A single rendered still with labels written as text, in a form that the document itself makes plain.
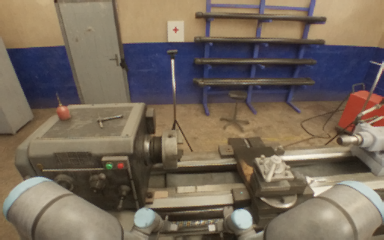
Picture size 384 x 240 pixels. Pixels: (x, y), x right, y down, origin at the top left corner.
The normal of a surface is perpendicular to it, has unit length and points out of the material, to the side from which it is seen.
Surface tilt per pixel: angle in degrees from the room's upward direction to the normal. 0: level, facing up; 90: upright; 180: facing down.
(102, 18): 90
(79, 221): 38
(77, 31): 90
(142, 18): 90
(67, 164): 90
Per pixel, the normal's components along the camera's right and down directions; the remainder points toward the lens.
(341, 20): 0.07, 0.50
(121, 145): 0.05, -0.26
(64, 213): 0.37, -0.71
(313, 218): -0.47, -0.72
